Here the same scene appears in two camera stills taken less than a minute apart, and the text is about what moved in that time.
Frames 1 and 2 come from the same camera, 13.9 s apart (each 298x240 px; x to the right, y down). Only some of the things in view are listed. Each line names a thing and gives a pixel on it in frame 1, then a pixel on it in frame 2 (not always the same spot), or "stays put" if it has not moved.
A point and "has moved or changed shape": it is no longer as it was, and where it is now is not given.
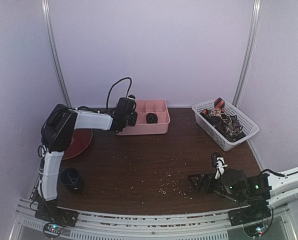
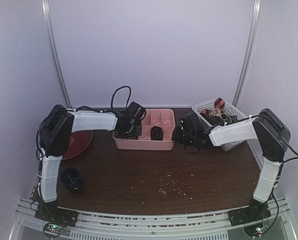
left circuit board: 53,230 stays put
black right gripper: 211,182 → 177,136
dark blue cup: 70,177 stays put
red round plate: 81,139 stays put
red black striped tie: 219,103 stays put
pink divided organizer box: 158,107 has moved or changed shape
